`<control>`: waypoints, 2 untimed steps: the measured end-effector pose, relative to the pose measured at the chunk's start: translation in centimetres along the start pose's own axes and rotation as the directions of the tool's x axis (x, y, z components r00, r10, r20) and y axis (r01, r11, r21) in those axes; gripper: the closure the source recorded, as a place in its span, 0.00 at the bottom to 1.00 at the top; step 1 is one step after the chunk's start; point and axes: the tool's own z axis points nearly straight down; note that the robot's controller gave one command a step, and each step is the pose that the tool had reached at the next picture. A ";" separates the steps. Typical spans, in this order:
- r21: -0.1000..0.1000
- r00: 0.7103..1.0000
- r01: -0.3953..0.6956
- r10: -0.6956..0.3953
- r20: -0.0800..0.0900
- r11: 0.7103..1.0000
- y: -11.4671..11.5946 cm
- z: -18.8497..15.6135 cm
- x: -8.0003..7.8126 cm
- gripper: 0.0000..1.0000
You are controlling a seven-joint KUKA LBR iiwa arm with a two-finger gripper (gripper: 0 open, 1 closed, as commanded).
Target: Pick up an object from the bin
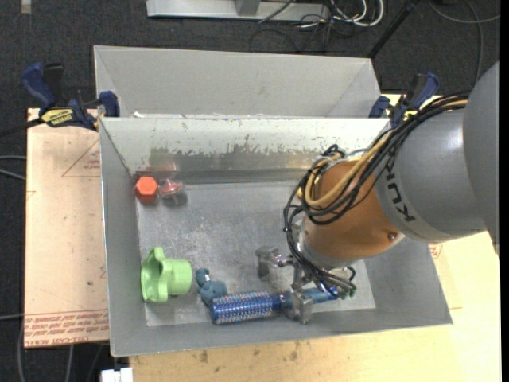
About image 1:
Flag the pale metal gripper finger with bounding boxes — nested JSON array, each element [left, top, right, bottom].
[[286, 290, 314, 325], [254, 246, 282, 281]]

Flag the blue bristle brush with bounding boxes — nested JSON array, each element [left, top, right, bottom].
[[208, 287, 340, 326]]

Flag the grey metal bin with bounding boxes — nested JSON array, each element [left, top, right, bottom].
[[93, 45, 453, 358]]

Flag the teal toy animal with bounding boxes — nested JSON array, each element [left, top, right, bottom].
[[194, 267, 229, 306]]

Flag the light green plastic cup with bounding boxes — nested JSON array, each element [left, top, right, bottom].
[[139, 246, 194, 304]]

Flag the red and clear spinning top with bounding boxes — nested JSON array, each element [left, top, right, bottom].
[[157, 178, 188, 207]]

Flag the orange hexagonal block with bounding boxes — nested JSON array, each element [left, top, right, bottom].
[[134, 176, 159, 205]]

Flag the brown cardboard board, red print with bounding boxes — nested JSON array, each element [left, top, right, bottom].
[[23, 107, 111, 349]]

